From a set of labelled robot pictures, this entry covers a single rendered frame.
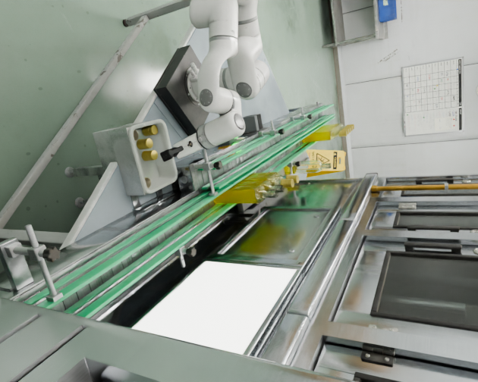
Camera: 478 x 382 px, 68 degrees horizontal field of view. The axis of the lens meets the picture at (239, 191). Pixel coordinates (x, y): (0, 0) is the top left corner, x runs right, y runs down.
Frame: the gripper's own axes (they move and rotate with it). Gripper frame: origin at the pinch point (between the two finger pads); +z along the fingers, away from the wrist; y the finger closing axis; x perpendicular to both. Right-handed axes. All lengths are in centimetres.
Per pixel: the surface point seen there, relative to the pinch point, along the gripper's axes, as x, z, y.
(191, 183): -12.7, 4.5, 8.0
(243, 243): -38.3, -7.6, 5.1
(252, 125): -3, 8, 76
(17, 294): -15, 5, -58
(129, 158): 3.8, 7.3, -10.7
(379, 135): -116, 53, 605
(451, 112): -119, -64, 604
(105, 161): 6.4, 18.4, -10.8
